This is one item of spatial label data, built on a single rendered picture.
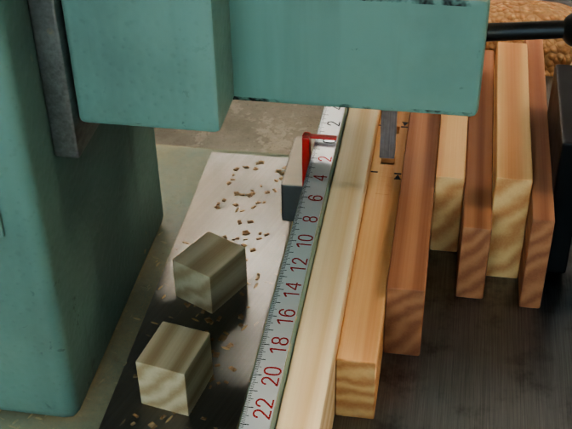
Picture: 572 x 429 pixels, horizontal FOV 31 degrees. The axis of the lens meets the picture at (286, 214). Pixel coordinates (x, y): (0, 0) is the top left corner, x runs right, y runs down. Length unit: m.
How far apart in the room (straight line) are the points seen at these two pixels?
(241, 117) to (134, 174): 1.77
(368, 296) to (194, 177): 0.37
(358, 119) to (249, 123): 1.82
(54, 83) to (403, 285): 0.21
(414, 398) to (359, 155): 0.16
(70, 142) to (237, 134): 1.87
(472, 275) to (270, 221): 0.27
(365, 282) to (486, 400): 0.09
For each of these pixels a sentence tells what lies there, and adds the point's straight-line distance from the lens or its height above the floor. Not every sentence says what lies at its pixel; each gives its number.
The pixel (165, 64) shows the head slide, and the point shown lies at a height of 1.04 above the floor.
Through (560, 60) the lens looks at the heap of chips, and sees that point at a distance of 0.83.
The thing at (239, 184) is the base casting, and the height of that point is 0.80.
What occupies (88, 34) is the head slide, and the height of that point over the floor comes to 1.06.
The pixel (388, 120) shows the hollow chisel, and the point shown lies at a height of 0.98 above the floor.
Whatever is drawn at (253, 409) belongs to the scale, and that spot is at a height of 0.96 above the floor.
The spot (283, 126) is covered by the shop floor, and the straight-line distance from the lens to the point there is 2.46.
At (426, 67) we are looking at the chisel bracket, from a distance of 0.56.
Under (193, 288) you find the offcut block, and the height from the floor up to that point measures 0.82.
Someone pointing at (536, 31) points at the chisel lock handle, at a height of 1.04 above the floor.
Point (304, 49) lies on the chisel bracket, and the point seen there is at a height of 1.04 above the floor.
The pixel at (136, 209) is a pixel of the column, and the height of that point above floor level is 0.86.
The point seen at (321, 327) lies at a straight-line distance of 0.51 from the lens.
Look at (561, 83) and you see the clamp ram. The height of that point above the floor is 0.99.
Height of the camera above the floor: 1.29
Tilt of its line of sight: 37 degrees down
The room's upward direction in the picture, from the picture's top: 1 degrees counter-clockwise
